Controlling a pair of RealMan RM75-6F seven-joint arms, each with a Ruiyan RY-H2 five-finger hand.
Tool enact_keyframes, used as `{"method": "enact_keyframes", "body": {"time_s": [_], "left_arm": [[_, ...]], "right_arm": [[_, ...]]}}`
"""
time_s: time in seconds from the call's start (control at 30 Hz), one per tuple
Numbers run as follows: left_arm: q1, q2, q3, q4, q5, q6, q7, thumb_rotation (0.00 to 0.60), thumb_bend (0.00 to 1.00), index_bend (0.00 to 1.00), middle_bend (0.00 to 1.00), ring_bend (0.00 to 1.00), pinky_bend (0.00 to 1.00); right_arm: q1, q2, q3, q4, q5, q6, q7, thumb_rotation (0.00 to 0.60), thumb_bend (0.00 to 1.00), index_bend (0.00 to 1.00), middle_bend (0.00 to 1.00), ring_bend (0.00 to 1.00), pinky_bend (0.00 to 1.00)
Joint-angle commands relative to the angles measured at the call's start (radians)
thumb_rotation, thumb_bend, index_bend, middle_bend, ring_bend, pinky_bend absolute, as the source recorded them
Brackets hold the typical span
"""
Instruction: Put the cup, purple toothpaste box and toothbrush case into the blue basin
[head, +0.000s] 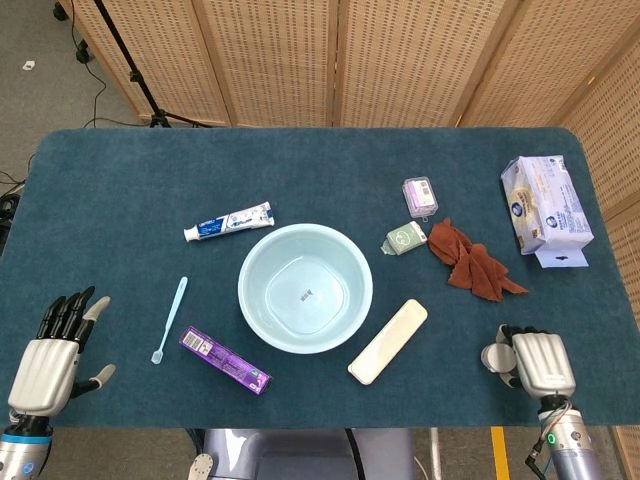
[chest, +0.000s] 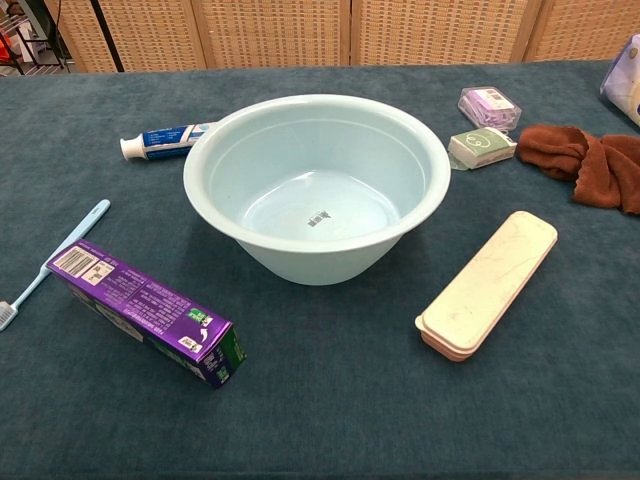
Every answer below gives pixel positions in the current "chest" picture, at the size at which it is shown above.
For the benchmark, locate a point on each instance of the cream pink toothbrush case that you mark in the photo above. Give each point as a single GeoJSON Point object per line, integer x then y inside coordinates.
{"type": "Point", "coordinates": [485, 285]}

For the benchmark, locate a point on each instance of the clear purple floss pick box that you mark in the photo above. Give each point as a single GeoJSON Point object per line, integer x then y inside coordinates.
{"type": "Point", "coordinates": [487, 105]}

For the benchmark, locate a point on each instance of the teal tablecloth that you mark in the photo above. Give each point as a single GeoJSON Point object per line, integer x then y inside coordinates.
{"type": "Point", "coordinates": [320, 400]}

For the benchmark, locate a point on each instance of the wicker folding screen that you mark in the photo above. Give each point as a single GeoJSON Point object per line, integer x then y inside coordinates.
{"type": "Point", "coordinates": [275, 30]}

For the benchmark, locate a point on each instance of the light blue toothbrush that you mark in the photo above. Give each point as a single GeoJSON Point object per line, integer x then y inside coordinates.
{"type": "Point", "coordinates": [85, 223]}

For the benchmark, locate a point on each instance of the purple toothpaste box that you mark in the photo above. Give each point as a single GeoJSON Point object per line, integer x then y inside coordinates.
{"type": "Point", "coordinates": [140, 300]}

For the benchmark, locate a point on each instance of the orange object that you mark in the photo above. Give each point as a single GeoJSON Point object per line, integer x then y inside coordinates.
{"type": "Point", "coordinates": [2, 50]}

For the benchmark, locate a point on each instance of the light blue plastic basin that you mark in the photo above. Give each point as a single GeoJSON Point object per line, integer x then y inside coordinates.
{"type": "Point", "coordinates": [325, 262]}

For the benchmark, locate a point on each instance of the brown towel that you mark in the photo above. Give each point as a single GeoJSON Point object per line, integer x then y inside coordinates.
{"type": "Point", "coordinates": [600, 170]}

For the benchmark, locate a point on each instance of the metal storage rack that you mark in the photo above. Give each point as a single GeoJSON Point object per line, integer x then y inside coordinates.
{"type": "Point", "coordinates": [45, 65]}

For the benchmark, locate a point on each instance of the purple white tissue pack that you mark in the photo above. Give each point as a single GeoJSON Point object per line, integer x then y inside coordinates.
{"type": "Point", "coordinates": [625, 85]}

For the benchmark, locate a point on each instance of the white blue toothpaste tube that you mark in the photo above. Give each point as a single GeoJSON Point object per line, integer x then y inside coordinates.
{"type": "Point", "coordinates": [165, 140]}

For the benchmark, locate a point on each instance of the black stand pole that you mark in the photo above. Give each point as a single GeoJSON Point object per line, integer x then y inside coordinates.
{"type": "Point", "coordinates": [107, 37]}

